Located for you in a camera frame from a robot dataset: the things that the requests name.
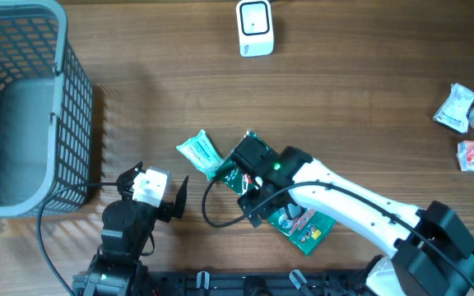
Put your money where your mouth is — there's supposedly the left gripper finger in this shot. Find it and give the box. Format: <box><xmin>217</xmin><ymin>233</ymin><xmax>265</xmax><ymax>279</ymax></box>
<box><xmin>173</xmin><ymin>176</ymin><xmax>189</xmax><ymax>219</ymax></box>
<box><xmin>115</xmin><ymin>161</ymin><xmax>143</xmax><ymax>197</ymax></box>

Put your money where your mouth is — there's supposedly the green 3M gloves packet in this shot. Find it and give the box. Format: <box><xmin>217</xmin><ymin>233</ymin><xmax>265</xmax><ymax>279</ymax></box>
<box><xmin>215</xmin><ymin>132</ymin><xmax>335</xmax><ymax>256</ymax></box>

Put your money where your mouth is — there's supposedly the teal white wipes packet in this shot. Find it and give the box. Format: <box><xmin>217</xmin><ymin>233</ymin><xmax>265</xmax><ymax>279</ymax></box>
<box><xmin>176</xmin><ymin>130</ymin><xmax>224</xmax><ymax>180</ymax></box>

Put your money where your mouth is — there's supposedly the white paper sachet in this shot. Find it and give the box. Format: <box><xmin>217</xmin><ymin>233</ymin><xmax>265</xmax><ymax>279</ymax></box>
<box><xmin>432</xmin><ymin>83</ymin><xmax>474</xmax><ymax>134</ymax></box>

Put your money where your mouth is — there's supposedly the red small snack packet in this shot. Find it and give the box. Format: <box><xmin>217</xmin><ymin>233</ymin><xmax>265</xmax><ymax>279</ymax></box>
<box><xmin>456</xmin><ymin>141</ymin><xmax>474</xmax><ymax>173</ymax></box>

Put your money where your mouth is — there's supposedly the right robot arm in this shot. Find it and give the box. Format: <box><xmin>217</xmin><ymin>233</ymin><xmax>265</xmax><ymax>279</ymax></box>
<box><xmin>230</xmin><ymin>136</ymin><xmax>474</xmax><ymax>295</ymax></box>

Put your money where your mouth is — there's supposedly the white barcode scanner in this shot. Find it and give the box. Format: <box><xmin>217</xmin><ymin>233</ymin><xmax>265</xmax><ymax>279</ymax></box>
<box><xmin>235</xmin><ymin>0</ymin><xmax>274</xmax><ymax>58</ymax></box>

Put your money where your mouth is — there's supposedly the grey plastic mesh basket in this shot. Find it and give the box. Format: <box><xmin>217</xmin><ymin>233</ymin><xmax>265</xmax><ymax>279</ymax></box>
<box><xmin>0</xmin><ymin>1</ymin><xmax>94</xmax><ymax>218</ymax></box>

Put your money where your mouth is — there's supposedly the left black camera cable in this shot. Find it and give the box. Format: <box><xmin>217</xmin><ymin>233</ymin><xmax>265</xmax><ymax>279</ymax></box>
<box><xmin>35</xmin><ymin>181</ymin><xmax>119</xmax><ymax>296</ymax></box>

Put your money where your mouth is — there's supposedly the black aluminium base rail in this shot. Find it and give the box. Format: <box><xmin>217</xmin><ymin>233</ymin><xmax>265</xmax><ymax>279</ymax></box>
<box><xmin>147</xmin><ymin>270</ymin><xmax>374</xmax><ymax>296</ymax></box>

